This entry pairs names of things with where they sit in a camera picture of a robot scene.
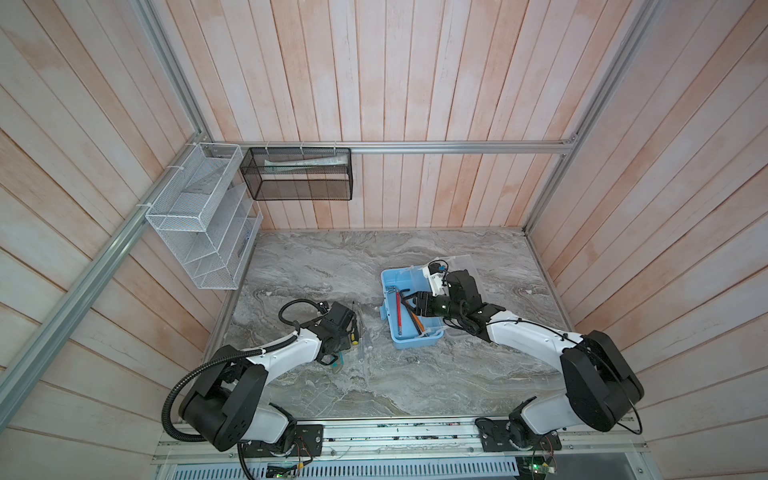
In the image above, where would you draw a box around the blue plastic tool box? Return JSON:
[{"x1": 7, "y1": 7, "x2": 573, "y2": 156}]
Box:
[{"x1": 380, "y1": 255, "x2": 483, "y2": 350}]

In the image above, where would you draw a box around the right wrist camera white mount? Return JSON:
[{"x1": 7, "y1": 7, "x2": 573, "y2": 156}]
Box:
[{"x1": 421, "y1": 259, "x2": 449, "y2": 296}]

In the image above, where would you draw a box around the white wire mesh shelf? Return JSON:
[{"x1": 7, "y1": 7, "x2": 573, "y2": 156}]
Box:
[{"x1": 146, "y1": 143, "x2": 263, "y2": 290}]

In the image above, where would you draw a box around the teal handled tool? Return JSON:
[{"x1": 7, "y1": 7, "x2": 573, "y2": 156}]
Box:
[{"x1": 332, "y1": 353, "x2": 345, "y2": 374}]

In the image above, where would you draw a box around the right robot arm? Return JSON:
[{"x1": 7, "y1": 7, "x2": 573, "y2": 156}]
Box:
[{"x1": 396, "y1": 266, "x2": 645, "y2": 451}]

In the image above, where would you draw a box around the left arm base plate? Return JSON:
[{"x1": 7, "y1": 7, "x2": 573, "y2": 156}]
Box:
[{"x1": 240, "y1": 423, "x2": 324, "y2": 460}]

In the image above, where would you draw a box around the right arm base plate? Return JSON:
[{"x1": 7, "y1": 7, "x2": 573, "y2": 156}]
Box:
[{"x1": 474, "y1": 417, "x2": 562, "y2": 453}]

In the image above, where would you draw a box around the black mesh basket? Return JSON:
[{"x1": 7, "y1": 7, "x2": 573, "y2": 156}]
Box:
[{"x1": 240, "y1": 146, "x2": 354, "y2": 202}]

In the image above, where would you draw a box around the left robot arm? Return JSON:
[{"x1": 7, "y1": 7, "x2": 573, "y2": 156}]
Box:
[{"x1": 161, "y1": 299, "x2": 360, "y2": 453}]

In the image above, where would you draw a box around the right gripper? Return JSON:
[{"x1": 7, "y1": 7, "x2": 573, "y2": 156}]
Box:
[{"x1": 401, "y1": 290, "x2": 464, "y2": 321}]

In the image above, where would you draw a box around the aluminium front rail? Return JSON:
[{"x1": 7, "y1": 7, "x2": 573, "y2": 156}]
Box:
[{"x1": 151, "y1": 413, "x2": 649, "y2": 466}]

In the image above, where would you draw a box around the black corrugated cable hose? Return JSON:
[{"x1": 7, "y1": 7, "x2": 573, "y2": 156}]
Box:
[{"x1": 160, "y1": 298, "x2": 331, "y2": 480}]

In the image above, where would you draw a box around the yellow black small screwdriver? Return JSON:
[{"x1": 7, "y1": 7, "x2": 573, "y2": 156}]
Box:
[{"x1": 350, "y1": 307, "x2": 360, "y2": 345}]

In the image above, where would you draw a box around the clear handled screwdriver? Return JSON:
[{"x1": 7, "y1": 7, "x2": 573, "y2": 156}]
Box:
[{"x1": 356, "y1": 325, "x2": 369, "y2": 364}]

